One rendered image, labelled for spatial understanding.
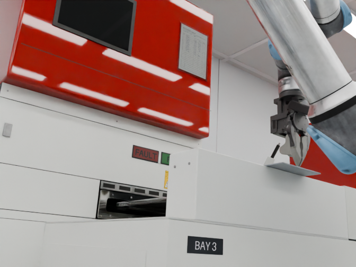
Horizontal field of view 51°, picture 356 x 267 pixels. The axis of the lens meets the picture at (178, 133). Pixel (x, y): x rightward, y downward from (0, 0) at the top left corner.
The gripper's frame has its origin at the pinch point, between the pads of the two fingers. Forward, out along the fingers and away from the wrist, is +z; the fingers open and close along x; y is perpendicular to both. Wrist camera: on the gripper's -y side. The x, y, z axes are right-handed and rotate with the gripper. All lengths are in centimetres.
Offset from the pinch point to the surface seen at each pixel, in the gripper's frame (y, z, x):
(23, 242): 58, 25, 52
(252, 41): 159, -174, -163
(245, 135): 207, -98, -207
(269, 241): -4.1, 21.8, 18.4
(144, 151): 58, -10, 13
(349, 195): -4.1, 7.4, -16.9
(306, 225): -4.1, 17.3, 4.5
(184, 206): -0.9, 16.6, 40.1
